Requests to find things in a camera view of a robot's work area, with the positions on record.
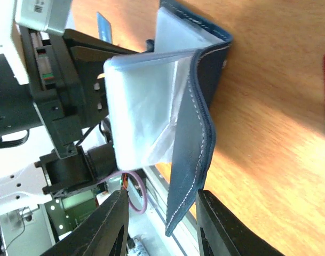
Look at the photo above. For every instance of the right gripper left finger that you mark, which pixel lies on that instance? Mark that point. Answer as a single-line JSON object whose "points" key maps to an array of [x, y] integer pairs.
{"points": [[104, 232]]}

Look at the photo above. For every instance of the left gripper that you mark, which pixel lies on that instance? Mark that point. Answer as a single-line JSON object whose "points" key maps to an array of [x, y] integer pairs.
{"points": [[62, 74]]}

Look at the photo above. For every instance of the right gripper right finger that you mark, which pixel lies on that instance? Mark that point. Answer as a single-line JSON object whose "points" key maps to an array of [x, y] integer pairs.
{"points": [[220, 232]]}

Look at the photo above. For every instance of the dark blue card holder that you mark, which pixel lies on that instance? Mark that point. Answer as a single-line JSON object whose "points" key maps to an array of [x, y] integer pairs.
{"points": [[159, 103]]}

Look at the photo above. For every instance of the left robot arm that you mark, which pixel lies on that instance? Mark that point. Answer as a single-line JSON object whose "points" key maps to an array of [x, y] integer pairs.
{"points": [[31, 173]]}

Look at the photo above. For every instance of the blue VIP card left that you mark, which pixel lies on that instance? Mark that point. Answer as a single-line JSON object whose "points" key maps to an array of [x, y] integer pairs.
{"points": [[104, 28]]}

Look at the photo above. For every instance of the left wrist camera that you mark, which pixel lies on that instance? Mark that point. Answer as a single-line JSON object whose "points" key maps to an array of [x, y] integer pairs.
{"points": [[49, 16]]}

